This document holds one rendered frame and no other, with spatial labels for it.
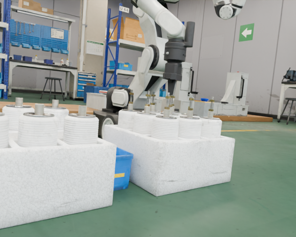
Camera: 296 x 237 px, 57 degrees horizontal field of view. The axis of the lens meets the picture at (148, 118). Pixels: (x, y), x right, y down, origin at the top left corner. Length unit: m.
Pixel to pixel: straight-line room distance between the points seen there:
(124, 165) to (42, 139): 0.32
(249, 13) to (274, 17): 0.70
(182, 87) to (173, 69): 2.73
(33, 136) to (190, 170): 0.54
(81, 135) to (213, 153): 0.52
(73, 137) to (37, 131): 0.10
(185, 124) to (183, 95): 2.84
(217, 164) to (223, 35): 6.85
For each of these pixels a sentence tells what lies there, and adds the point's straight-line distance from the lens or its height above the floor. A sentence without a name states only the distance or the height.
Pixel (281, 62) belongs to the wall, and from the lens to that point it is 6.69.
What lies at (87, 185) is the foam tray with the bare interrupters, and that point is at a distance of 0.76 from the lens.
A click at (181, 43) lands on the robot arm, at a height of 0.53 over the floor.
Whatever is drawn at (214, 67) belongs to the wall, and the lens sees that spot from 7.81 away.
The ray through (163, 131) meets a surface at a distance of 0.92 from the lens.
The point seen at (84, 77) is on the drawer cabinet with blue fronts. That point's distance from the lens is 6.57.
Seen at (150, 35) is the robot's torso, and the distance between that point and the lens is 1.64.
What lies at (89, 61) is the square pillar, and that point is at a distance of 7.49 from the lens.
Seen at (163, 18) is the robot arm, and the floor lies 0.62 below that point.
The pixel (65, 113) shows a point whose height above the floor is 0.24.
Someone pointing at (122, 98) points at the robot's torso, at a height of 0.28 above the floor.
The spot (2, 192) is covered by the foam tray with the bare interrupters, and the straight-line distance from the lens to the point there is 0.70.
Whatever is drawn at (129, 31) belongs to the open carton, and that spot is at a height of 1.67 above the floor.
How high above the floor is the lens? 0.33
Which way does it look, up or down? 5 degrees down
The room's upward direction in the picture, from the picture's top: 5 degrees clockwise
